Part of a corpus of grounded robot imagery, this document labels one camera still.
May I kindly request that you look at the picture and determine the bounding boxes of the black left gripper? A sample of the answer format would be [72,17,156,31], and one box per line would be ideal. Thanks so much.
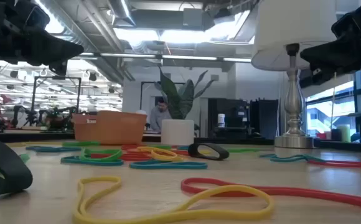
[0,0,85,77]

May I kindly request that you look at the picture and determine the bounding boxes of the yellow rubber band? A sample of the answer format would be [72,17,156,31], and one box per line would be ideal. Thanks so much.
[73,175,274,224]
[6,141,63,148]
[136,146,169,153]
[150,149,185,162]

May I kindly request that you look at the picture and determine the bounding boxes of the rubber bands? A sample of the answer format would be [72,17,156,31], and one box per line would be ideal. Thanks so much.
[225,147,262,154]

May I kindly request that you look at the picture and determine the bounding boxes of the black object with green band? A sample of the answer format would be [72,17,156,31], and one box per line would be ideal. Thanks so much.
[0,139,34,197]

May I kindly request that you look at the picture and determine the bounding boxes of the wide black rubber band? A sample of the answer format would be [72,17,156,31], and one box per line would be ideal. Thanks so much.
[187,142,230,161]

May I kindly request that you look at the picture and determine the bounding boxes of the orange plastic bin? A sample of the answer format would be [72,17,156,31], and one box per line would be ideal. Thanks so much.
[72,110,148,146]

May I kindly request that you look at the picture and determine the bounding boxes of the silver lamp with white shade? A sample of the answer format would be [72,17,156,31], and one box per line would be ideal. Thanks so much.
[251,0,339,149]

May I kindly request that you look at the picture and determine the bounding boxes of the yellow-green cup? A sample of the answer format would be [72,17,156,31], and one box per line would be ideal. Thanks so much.
[337,124,352,143]

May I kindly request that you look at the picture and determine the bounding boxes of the black cabinet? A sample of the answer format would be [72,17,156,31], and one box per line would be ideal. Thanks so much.
[249,98,279,140]
[207,98,250,139]

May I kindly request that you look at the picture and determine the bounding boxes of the person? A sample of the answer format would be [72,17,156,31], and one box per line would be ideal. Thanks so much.
[149,98,172,133]

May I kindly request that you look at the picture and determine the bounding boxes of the snake plant in white pot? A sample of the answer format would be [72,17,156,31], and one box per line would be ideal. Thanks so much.
[154,67,215,146]

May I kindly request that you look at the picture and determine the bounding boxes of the black stand frame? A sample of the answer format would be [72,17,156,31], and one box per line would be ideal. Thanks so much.
[30,76,82,114]

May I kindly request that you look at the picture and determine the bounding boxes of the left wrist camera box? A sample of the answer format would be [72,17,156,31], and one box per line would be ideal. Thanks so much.
[26,5,51,29]

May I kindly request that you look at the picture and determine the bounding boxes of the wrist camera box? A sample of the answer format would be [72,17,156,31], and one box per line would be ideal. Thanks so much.
[26,5,51,29]
[331,12,360,40]

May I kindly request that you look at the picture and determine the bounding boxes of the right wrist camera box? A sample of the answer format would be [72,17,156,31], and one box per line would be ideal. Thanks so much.
[331,12,360,40]

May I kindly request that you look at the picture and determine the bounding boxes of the black frame rail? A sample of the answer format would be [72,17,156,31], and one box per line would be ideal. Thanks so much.
[0,131,75,143]
[312,139,361,154]
[143,136,276,146]

